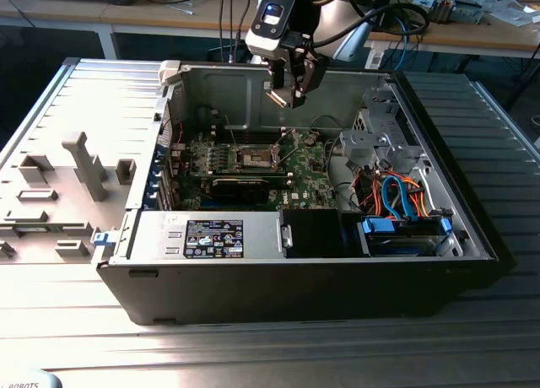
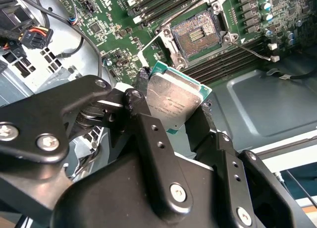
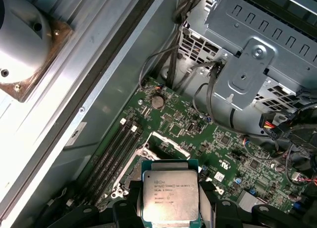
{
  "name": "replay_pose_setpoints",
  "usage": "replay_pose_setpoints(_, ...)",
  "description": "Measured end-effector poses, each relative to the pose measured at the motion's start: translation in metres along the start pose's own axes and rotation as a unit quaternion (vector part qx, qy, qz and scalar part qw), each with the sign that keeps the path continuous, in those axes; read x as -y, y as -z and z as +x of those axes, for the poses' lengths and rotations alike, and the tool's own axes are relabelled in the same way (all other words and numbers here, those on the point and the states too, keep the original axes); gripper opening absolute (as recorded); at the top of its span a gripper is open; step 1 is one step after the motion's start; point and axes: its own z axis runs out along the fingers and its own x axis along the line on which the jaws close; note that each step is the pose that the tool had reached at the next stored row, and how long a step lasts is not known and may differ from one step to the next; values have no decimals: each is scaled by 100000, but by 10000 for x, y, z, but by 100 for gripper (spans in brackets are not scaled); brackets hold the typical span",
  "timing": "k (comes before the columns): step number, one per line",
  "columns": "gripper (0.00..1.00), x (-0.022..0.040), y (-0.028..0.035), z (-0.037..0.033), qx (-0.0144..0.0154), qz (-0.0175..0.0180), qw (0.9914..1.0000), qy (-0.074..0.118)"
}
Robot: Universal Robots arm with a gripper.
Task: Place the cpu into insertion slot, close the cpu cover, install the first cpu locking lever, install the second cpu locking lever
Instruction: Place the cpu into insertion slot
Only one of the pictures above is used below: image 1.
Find green motherboard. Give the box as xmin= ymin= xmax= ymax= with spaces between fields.
xmin=170 ymin=126 xmax=341 ymax=213

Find CPU socket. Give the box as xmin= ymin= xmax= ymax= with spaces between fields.
xmin=233 ymin=143 xmax=280 ymax=172

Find blue cable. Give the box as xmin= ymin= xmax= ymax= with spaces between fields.
xmin=394 ymin=15 xmax=414 ymax=62

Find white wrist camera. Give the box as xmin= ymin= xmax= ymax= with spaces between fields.
xmin=246 ymin=0 xmax=297 ymax=61

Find wooden desk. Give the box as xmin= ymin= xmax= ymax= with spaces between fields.
xmin=0 ymin=0 xmax=262 ymax=61
xmin=363 ymin=0 xmax=540 ymax=61

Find black PC case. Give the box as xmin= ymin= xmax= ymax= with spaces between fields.
xmin=95 ymin=57 xmax=518 ymax=326

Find grey power supply unit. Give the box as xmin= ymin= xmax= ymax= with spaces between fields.
xmin=126 ymin=210 xmax=284 ymax=261

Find grey hanging cable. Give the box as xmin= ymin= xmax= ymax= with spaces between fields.
xmin=218 ymin=0 xmax=234 ymax=64

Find white case latch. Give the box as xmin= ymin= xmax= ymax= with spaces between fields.
xmin=158 ymin=59 xmax=191 ymax=88

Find black monitor stand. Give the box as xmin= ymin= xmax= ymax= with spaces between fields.
xmin=370 ymin=0 xmax=397 ymax=34

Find CPU cooler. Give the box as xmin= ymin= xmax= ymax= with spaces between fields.
xmin=428 ymin=0 xmax=457 ymax=25

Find grey parts rack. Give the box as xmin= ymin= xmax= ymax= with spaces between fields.
xmin=0 ymin=130 xmax=138 ymax=266

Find black graphics card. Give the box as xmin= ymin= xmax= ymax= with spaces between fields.
xmin=209 ymin=175 xmax=272 ymax=204

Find hard disk in blue carrier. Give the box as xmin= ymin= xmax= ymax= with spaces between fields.
xmin=356 ymin=216 xmax=453 ymax=258

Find black camera cable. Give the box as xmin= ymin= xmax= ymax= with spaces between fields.
xmin=311 ymin=3 xmax=432 ymax=48

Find blue case latch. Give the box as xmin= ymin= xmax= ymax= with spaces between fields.
xmin=92 ymin=231 xmax=116 ymax=249

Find blue data wire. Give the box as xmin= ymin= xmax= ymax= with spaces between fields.
xmin=378 ymin=171 xmax=417 ymax=223

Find orange power wires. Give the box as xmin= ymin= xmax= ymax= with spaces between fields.
xmin=396 ymin=175 xmax=428 ymax=218

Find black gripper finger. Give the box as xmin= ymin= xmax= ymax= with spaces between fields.
xmin=290 ymin=50 xmax=329 ymax=109
xmin=269 ymin=50 xmax=292 ymax=92

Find silver CPU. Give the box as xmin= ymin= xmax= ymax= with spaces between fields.
xmin=265 ymin=87 xmax=295 ymax=110

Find metal drive cage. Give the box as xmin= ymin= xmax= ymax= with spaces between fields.
xmin=338 ymin=86 xmax=431 ymax=176

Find metal power supply latch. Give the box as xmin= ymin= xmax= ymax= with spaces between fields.
xmin=278 ymin=223 xmax=294 ymax=250

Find blue expansion card retainer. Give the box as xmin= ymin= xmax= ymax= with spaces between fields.
xmin=142 ymin=143 xmax=168 ymax=212

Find red power wires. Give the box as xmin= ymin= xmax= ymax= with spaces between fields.
xmin=353 ymin=170 xmax=383 ymax=214

